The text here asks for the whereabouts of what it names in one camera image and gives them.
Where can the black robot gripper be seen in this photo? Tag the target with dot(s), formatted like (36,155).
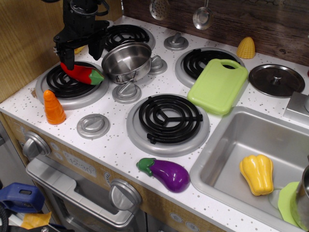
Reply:
(81,28)

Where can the red toy chili pepper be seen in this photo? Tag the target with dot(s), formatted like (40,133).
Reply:
(84,74)

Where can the small steel pot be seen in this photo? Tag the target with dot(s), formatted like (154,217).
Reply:
(127,62)

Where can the silver stove knob behind pot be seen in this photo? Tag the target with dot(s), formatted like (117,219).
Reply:
(158,66)

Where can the steel pot lid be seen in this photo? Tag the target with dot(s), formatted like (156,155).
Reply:
(276,80)

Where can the yellow toy bell pepper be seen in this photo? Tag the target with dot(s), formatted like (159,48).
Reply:
(258,173)

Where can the front left black burner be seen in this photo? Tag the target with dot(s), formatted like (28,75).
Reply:
(71,93)

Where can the silver stove knob centre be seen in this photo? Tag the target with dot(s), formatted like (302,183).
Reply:
(126,93)

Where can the orange toy carrot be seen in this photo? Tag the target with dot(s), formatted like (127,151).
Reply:
(54,111)

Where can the silver stove knob front left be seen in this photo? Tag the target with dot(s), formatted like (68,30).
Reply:
(93,126)

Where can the hanging perforated steel skimmer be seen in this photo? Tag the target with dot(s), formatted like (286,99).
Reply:
(159,9)

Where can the silver stove knob back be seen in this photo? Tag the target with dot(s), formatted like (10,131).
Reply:
(176,42)

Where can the silver oven dial left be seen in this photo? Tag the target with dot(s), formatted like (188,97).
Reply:
(35,146)

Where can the silver oven dial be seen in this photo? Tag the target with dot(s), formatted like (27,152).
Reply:
(35,146)
(124,196)

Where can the back right black burner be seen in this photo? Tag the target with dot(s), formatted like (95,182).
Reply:
(190,65)

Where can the front right black burner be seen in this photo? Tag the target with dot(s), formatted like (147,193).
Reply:
(167,125)

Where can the hanging steel ladle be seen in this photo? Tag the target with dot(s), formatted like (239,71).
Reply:
(203,17)

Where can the green plastic cutting board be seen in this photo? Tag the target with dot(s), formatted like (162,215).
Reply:
(217,87)

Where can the silver oven dial right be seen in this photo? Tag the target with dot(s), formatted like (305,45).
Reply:
(124,196)

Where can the purple toy eggplant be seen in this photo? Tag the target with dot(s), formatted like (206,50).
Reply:
(173,176)

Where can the blue clamp tool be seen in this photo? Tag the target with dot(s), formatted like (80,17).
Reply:
(22,198)

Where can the yellow toy corn cob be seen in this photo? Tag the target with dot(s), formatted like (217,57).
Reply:
(246,48)

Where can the yellow cloth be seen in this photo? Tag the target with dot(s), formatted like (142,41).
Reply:
(34,220)

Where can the silver sink basin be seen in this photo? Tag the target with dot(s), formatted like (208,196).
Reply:
(242,133)

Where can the grey faucet base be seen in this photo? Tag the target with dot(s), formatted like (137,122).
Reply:
(298,108)

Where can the green plastic plate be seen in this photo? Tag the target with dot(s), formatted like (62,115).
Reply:
(285,196)

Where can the steel cup in sink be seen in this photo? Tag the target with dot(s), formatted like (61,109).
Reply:
(300,201)

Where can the yellow toy handle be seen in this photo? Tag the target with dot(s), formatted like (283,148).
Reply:
(78,50)

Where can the silver oven door handle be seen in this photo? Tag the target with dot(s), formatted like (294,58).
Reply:
(83,206)

